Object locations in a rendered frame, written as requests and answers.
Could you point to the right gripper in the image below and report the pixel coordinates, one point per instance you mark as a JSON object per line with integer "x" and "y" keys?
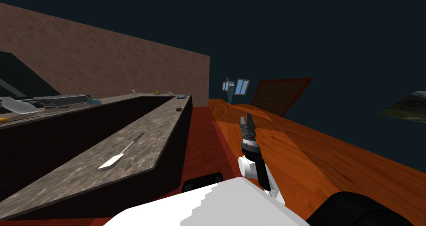
{"x": 248, "y": 132}

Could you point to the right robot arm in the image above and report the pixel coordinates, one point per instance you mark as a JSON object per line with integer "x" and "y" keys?
{"x": 263, "y": 172}

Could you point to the large blue window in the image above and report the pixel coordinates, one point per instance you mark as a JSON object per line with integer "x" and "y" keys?
{"x": 242, "y": 86}

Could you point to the small blue window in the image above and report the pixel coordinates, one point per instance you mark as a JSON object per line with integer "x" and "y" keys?
{"x": 225, "y": 85}

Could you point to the brown door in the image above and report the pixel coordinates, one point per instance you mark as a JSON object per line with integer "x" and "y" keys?
{"x": 279, "y": 94}

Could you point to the small blue thing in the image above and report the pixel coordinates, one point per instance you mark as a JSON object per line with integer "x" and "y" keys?
{"x": 180, "y": 96}

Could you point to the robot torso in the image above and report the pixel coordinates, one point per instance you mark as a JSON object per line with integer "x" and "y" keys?
{"x": 233, "y": 206}

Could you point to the grey ribbed appliance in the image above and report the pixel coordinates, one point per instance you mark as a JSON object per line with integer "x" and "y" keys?
{"x": 61, "y": 100}

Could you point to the pale translucent flat thing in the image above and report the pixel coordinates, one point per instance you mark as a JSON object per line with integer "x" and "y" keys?
{"x": 18, "y": 105}

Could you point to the landscape picture on wall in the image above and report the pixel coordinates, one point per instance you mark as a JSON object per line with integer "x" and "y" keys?
{"x": 407, "y": 106}

